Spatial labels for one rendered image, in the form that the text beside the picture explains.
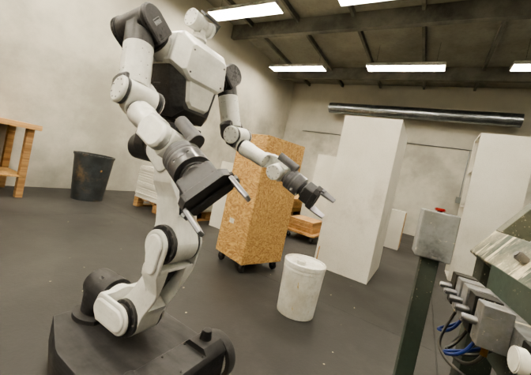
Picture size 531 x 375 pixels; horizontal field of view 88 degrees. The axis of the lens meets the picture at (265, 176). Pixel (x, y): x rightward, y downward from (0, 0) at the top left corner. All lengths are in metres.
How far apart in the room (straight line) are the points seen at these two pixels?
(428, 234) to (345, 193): 2.04
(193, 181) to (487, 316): 0.68
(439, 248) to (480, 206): 3.43
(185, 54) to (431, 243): 1.12
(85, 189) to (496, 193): 5.49
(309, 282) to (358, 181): 1.51
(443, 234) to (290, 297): 1.15
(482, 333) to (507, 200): 3.94
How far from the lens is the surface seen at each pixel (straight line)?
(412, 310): 1.32
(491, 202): 4.67
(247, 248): 2.51
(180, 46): 1.08
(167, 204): 1.07
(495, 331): 0.82
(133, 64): 0.96
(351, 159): 3.21
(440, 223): 1.23
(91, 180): 4.52
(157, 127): 0.68
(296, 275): 1.98
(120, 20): 1.10
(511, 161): 4.74
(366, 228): 3.16
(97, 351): 1.35
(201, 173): 0.57
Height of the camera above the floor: 0.95
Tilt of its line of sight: 1 degrees down
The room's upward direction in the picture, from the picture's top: 12 degrees clockwise
